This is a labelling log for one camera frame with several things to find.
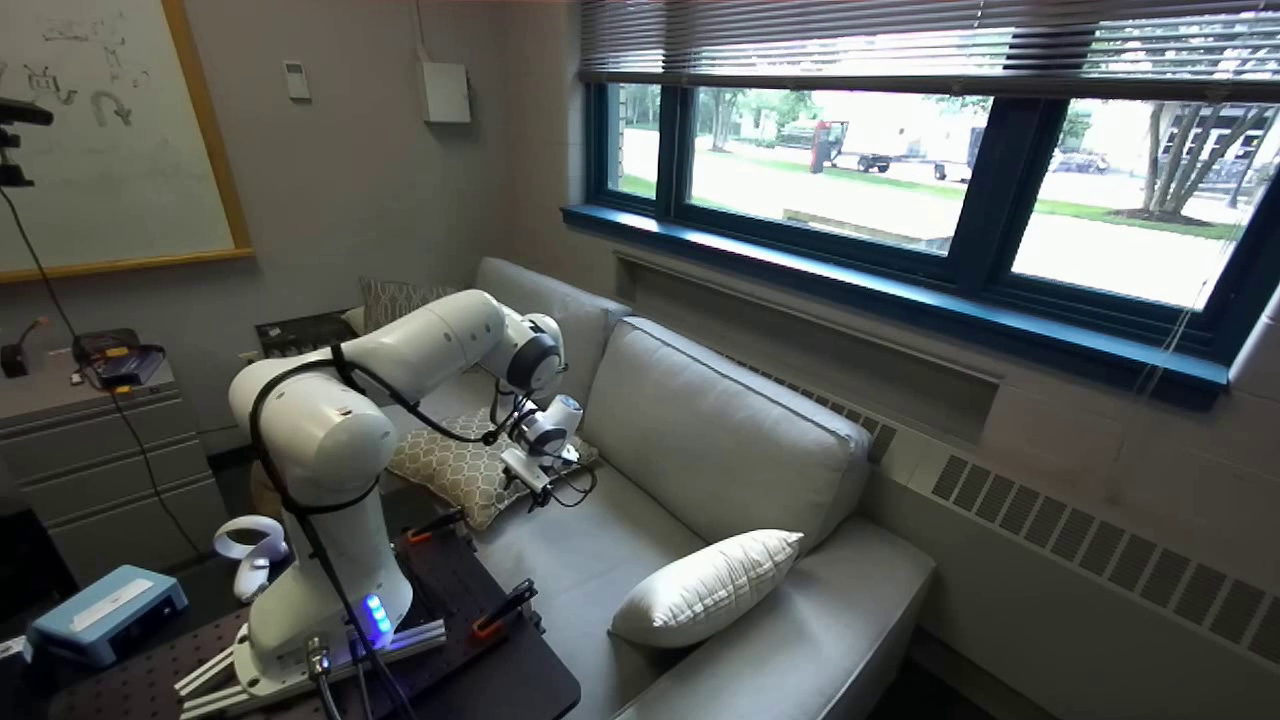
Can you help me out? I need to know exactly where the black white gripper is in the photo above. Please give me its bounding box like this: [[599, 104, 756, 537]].
[[500, 395, 583, 502]]

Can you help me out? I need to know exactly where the beige geometric patterned pillow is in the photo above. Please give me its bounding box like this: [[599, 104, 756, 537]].
[[387, 429, 530, 531]]

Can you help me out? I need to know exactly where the cream ribbed small pillow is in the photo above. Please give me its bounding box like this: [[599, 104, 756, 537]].
[[610, 530, 806, 647]]

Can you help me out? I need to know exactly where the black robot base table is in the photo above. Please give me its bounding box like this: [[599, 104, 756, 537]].
[[51, 513, 583, 720]]

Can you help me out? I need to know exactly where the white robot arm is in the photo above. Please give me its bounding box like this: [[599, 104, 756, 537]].
[[175, 288, 579, 720]]

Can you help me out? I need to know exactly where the light grey fabric sofa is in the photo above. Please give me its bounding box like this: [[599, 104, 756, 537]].
[[419, 256, 934, 720]]

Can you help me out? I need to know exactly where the black orange clamp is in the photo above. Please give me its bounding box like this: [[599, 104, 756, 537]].
[[467, 579, 538, 640]]

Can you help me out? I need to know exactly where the white VR controller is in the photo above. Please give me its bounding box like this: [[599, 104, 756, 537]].
[[211, 513, 294, 600]]

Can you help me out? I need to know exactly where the blue white box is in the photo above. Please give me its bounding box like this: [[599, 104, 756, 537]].
[[29, 564, 189, 670]]

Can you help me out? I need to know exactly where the wooden framed whiteboard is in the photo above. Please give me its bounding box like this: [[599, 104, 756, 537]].
[[0, 0, 249, 284]]

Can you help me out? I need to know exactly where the large blue framed window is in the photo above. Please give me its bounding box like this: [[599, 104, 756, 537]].
[[574, 0, 1280, 390]]

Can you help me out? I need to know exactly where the white wall box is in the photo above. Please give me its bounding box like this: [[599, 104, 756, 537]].
[[426, 59, 474, 126]]

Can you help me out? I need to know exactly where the wall radiator grille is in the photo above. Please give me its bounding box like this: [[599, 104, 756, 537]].
[[831, 402, 1280, 670]]

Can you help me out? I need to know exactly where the black camera on stand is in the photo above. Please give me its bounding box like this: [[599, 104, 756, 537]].
[[0, 91, 62, 194]]

